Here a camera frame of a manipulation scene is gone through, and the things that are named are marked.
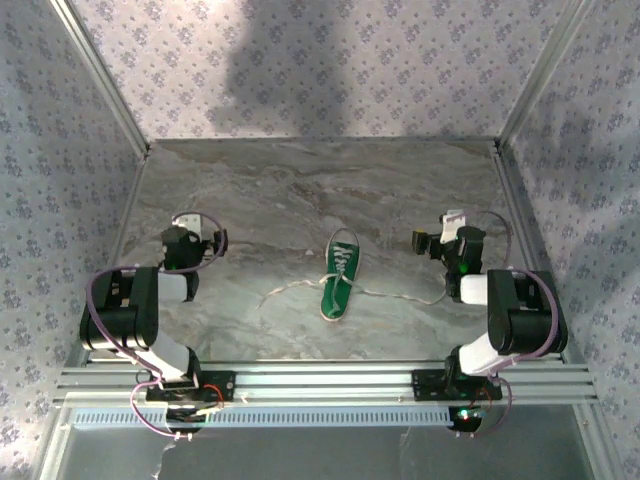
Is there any white shoelace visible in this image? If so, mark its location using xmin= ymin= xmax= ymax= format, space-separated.
xmin=255 ymin=243 xmax=451 ymax=312

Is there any black right controller board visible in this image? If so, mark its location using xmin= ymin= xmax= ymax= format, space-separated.
xmin=447 ymin=404 xmax=485 ymax=435

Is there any black controller board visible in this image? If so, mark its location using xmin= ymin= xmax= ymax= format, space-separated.
xmin=447 ymin=404 xmax=485 ymax=435
xmin=164 ymin=403 xmax=224 ymax=436

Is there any black left controller board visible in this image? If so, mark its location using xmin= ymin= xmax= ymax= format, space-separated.
xmin=164 ymin=403 xmax=224 ymax=436

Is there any grey metal panel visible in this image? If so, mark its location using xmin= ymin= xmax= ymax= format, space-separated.
xmin=39 ymin=424 xmax=597 ymax=480

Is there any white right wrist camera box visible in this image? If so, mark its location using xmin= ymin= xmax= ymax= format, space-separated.
xmin=438 ymin=209 xmax=467 ymax=244

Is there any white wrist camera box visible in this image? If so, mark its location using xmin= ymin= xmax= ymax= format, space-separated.
xmin=172 ymin=212 xmax=204 ymax=241
xmin=438 ymin=209 xmax=467 ymax=244

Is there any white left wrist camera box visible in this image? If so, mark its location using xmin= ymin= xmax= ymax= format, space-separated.
xmin=172 ymin=212 xmax=204 ymax=241

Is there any aluminium table side rail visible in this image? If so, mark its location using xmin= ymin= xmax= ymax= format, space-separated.
xmin=491 ymin=139 xmax=572 ymax=362
xmin=63 ymin=149 xmax=151 ymax=366

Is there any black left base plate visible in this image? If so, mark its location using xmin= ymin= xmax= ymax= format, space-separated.
xmin=144 ymin=370 xmax=237 ymax=404

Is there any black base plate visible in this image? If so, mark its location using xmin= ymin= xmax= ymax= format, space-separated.
xmin=144 ymin=370 xmax=237 ymax=404
xmin=411 ymin=368 xmax=503 ymax=402

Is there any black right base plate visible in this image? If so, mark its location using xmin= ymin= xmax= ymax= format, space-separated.
xmin=411 ymin=368 xmax=503 ymax=402

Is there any aluminium mounting rail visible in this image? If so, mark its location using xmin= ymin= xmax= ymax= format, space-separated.
xmin=53 ymin=362 xmax=599 ymax=407

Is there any slotted white cable duct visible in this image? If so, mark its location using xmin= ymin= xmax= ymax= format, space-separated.
xmin=73 ymin=405 xmax=454 ymax=429

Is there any aluminium frame post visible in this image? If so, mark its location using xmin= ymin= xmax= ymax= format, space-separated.
xmin=49 ymin=0 xmax=151 ymax=157
xmin=498 ymin=0 xmax=587 ymax=146

